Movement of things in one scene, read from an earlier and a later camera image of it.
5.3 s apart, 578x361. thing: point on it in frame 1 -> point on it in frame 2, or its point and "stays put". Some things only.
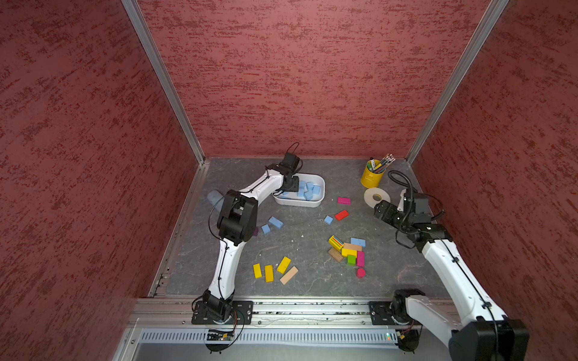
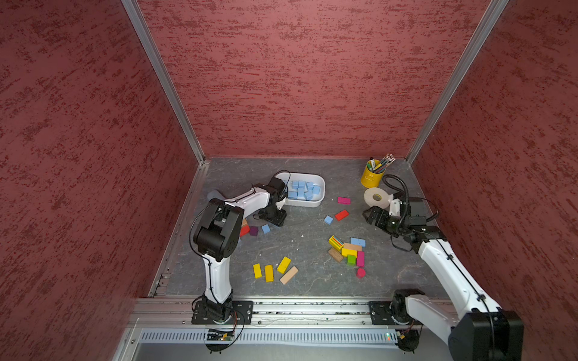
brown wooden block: (336, 254) stays put
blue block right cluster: (361, 242) stays put
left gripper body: (293, 186) -> (275, 216)
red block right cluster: (341, 215) stays put
